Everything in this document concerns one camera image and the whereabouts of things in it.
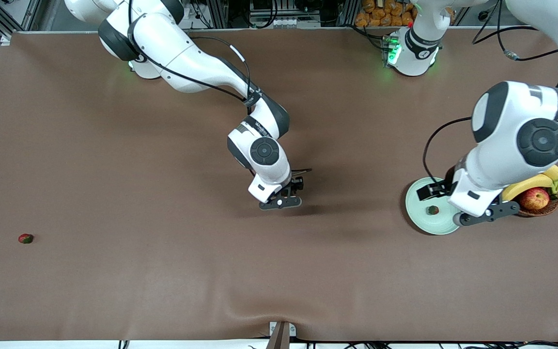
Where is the light green round plate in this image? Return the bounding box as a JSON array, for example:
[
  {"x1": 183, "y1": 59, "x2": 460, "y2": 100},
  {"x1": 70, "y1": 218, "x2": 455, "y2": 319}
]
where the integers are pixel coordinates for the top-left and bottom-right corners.
[{"x1": 405, "y1": 177, "x2": 462, "y2": 236}]

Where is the red yellow apple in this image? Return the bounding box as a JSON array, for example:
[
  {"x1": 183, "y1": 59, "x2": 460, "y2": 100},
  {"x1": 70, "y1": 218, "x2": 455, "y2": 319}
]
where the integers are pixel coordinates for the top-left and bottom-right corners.
[{"x1": 518, "y1": 187, "x2": 551, "y2": 211}]

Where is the brown wicker basket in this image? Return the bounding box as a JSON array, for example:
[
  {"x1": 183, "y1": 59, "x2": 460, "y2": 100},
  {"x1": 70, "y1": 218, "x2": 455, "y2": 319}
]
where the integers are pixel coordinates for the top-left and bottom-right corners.
[{"x1": 514, "y1": 194, "x2": 558, "y2": 218}]

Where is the large table cover mat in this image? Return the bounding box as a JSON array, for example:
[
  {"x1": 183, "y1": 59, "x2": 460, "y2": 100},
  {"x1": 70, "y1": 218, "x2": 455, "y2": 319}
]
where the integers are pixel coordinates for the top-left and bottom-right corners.
[{"x1": 0, "y1": 28, "x2": 558, "y2": 343}]

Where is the small board with green light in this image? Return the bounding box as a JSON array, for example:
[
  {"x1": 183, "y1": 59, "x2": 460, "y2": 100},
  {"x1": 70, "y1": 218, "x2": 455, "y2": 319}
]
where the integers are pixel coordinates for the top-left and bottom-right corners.
[{"x1": 382, "y1": 34, "x2": 402, "y2": 68}]

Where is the white power strip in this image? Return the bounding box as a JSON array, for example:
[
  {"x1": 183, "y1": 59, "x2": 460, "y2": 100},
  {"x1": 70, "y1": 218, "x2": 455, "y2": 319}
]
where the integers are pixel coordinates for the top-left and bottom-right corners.
[{"x1": 250, "y1": 17, "x2": 322, "y2": 29}]

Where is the pile of orange round objects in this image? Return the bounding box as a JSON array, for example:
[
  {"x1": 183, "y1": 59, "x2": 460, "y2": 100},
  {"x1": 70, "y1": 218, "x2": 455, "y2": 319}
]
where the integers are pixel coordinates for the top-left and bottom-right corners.
[{"x1": 355, "y1": 0, "x2": 419, "y2": 28}]

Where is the black cable with connector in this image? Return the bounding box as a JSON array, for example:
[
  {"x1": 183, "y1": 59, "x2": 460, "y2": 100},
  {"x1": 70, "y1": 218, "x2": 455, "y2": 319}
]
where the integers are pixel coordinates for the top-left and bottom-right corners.
[{"x1": 473, "y1": 0, "x2": 558, "y2": 63}]

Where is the small metal bracket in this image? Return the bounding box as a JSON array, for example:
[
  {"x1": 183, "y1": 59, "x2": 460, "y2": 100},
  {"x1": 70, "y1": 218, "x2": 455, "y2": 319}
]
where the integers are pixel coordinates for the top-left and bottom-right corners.
[{"x1": 269, "y1": 321, "x2": 297, "y2": 338}]

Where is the brown narrow post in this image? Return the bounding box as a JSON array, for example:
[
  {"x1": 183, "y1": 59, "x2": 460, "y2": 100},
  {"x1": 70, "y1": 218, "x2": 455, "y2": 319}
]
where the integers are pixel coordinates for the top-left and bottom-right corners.
[{"x1": 265, "y1": 322, "x2": 292, "y2": 349}]

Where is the aluminium profile post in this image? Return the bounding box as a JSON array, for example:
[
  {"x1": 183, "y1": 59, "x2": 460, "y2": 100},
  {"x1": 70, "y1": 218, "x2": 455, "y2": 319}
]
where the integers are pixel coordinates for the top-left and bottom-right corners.
[{"x1": 209, "y1": 0, "x2": 229, "y2": 29}]

